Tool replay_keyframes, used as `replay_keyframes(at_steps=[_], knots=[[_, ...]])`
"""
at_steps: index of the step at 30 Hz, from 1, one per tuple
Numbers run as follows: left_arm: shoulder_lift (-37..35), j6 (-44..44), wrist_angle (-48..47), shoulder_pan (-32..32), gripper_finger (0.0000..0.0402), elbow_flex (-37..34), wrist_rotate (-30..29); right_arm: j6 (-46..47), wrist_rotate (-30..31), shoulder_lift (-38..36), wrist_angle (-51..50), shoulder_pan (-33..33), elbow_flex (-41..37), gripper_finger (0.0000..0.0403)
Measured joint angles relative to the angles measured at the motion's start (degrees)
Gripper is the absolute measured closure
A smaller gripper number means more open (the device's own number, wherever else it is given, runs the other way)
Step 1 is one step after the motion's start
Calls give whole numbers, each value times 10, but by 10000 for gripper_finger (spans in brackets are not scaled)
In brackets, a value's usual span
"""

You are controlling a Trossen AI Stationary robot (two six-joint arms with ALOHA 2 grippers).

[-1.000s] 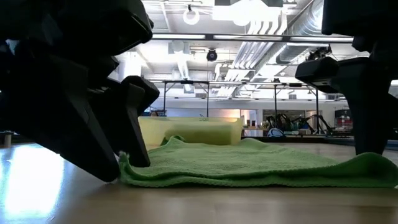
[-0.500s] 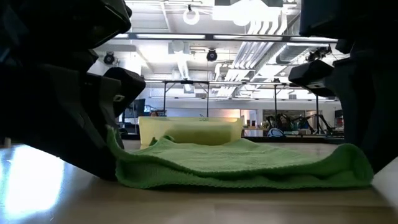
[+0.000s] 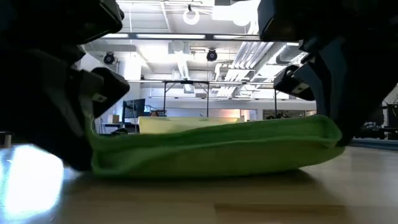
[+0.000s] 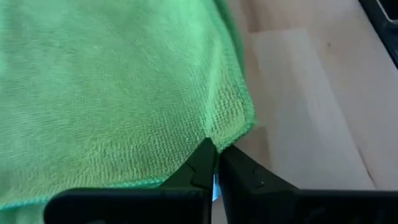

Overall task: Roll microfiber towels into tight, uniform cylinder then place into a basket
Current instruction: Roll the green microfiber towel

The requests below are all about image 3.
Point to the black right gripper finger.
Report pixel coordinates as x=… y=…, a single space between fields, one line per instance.
x=357 y=87

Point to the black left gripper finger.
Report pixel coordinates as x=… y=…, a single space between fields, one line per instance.
x=40 y=102

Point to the dark green microfiber towel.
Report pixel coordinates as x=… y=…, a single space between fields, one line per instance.
x=202 y=152

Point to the yellow translucent plastic basket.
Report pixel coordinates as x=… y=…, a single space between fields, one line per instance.
x=174 y=124

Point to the cardboard box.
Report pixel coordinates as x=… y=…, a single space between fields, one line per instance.
x=113 y=119

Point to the small black monitor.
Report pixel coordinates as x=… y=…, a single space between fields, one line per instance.
x=135 y=107

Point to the person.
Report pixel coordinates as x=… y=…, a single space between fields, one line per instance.
x=154 y=114

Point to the black metal table frame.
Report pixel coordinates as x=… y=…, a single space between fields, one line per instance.
x=373 y=143

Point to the black ceiling camera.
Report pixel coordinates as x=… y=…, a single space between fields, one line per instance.
x=211 y=55
x=109 y=58

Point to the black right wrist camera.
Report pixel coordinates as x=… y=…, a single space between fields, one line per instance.
x=292 y=84

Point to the black background station frame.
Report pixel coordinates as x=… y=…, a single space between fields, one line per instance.
x=186 y=82

